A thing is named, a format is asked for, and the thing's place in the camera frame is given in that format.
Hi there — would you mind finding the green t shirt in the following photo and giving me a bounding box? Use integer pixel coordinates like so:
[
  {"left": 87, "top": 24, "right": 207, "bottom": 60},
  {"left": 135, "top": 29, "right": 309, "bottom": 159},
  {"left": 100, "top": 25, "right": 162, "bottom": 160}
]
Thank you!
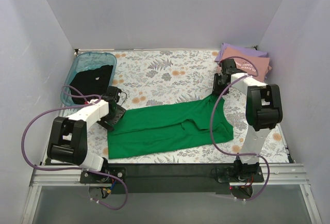
[{"left": 107, "top": 95, "right": 234, "bottom": 159}]

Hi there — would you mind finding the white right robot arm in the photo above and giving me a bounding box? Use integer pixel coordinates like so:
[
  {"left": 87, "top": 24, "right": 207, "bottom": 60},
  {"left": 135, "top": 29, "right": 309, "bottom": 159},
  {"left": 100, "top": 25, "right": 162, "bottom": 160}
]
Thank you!
[{"left": 212, "top": 56, "right": 283, "bottom": 183}]

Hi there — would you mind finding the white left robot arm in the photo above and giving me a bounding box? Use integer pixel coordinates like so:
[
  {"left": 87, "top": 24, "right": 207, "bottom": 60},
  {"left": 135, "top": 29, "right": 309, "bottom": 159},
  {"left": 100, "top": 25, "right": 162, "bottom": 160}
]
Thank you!
[{"left": 47, "top": 86, "right": 126, "bottom": 173}]

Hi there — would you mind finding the pink folded t shirt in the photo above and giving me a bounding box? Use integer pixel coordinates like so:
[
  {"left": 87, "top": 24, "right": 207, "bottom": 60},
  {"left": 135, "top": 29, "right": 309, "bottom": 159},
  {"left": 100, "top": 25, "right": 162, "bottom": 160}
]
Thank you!
[{"left": 221, "top": 47, "right": 271, "bottom": 82}]

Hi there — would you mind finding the lavender folded t shirt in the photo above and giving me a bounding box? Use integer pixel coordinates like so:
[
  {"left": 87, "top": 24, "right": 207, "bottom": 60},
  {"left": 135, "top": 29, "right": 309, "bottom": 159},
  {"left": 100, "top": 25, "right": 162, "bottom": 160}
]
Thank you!
[{"left": 215, "top": 43, "right": 268, "bottom": 72}]

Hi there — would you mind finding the black t shirt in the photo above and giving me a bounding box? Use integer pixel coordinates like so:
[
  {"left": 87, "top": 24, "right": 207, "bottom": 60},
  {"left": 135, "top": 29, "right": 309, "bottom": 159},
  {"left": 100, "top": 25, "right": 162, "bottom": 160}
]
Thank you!
[{"left": 70, "top": 65, "right": 113, "bottom": 95}]

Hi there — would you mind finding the blue plastic basket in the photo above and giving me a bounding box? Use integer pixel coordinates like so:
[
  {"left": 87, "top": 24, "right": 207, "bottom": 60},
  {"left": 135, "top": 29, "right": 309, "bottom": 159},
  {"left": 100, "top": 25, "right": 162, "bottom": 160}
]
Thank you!
[{"left": 60, "top": 52, "right": 117, "bottom": 106}]

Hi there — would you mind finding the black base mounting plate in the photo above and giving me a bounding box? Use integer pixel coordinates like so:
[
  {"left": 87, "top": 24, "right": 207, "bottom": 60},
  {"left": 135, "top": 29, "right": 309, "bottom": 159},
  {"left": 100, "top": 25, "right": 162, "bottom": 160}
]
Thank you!
[{"left": 79, "top": 163, "right": 265, "bottom": 195}]

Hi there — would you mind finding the aluminium frame rail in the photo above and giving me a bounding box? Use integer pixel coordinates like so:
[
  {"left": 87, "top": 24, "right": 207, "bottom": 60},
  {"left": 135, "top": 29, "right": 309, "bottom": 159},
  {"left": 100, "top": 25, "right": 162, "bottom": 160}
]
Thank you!
[{"left": 22, "top": 163, "right": 321, "bottom": 223}]

